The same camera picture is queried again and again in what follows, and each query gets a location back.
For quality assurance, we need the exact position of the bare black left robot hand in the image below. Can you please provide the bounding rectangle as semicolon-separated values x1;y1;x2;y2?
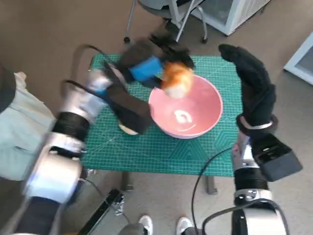
117;30;196;89

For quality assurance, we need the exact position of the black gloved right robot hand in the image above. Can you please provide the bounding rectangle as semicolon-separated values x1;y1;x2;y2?
218;44;277;129

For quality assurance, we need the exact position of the long striped bread loaf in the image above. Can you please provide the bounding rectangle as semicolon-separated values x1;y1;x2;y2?
160;61;194;99

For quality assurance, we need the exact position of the pink bowl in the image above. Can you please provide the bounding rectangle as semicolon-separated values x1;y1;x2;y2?
148;74;224;140

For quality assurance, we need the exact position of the round bread bun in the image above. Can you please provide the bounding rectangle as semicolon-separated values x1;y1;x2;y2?
118;121;139;136

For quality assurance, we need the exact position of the white vented appliance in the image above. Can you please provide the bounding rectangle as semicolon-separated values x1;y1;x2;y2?
283;38;313;86

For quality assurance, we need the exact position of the silver metal rod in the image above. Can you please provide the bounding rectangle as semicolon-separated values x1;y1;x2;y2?
175;0;197;43

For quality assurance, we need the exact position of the grey office chair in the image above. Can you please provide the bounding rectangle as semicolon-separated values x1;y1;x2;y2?
123;0;208;44

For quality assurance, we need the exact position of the white mesh-front cabinet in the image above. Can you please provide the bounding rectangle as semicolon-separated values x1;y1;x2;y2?
190;0;272;37

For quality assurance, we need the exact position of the green cutting mat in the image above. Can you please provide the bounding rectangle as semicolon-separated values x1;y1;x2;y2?
80;54;243;177

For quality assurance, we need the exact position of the grey table leg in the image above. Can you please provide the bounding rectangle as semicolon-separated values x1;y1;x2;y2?
206;176;218;195
121;171;134;192

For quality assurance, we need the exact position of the crumpled silver foil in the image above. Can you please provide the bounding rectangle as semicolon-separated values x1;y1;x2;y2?
113;195;124;216

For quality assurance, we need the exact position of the black metal bar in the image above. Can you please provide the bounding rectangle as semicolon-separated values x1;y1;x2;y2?
78;188;124;235

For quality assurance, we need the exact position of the white shoe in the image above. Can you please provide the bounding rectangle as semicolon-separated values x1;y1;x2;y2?
176;216;193;235
138;215;154;235

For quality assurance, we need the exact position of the dark grey leg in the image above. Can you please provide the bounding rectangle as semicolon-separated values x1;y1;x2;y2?
119;223;145;235
184;227;203;235

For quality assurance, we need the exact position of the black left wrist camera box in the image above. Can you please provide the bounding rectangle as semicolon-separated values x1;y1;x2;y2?
105;68;152;135

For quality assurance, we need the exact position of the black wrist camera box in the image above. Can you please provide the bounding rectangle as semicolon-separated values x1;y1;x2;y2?
250;133;303;182
105;68;152;135

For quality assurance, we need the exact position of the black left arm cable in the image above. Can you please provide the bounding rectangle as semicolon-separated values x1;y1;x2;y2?
62;43;118;96

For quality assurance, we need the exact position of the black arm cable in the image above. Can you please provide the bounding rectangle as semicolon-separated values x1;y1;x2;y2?
62;43;118;96
191;146;234;233
202;199;289;235

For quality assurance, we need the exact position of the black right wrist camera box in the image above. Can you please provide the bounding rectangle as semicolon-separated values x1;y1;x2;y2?
250;133;303;182

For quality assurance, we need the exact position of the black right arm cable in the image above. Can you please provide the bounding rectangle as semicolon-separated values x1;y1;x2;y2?
202;199;289;235
191;146;234;233

